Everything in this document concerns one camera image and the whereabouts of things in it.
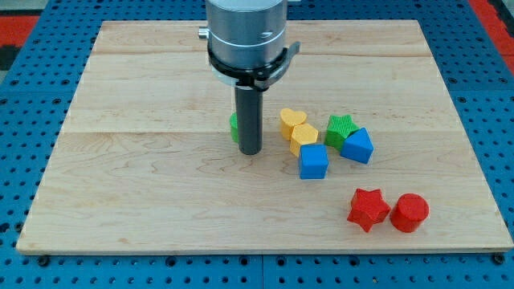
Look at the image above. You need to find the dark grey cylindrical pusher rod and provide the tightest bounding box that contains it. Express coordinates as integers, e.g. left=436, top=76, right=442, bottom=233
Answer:
left=235, top=88, right=263, bottom=155

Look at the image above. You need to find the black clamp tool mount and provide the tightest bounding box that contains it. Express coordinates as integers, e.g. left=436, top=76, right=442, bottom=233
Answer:
left=207, top=42, right=300, bottom=92

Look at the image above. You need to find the green circle block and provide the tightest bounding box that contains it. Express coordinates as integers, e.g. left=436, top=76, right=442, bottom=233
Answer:
left=229, top=112, right=239, bottom=143

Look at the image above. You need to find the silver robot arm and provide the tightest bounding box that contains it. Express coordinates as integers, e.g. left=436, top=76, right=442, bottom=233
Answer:
left=198, top=0, right=300, bottom=155

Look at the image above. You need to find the yellow heart block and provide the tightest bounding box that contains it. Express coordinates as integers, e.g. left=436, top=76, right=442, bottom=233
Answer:
left=279, top=108, right=308, bottom=140

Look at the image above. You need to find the yellow hexagon block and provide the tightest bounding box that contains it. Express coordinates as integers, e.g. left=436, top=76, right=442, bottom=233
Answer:
left=290, top=124, right=319, bottom=157

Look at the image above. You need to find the blue cube block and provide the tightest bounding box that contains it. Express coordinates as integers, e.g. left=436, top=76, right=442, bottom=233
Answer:
left=298, top=144, right=329, bottom=179

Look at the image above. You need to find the green star block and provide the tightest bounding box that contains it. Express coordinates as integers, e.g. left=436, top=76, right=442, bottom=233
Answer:
left=324, top=115, right=360, bottom=151

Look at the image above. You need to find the blue triangle block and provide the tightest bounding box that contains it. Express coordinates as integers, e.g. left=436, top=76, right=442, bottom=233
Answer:
left=340, top=128, right=374, bottom=164

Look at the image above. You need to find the wooden board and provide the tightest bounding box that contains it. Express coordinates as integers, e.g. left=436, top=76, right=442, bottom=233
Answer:
left=17, top=20, right=513, bottom=255

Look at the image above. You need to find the red star block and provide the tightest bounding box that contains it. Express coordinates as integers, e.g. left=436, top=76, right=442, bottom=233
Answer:
left=347, top=188, right=391, bottom=233

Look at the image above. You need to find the red cylinder block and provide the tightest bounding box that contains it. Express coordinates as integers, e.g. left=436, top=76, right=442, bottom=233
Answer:
left=390, top=193, right=430, bottom=233

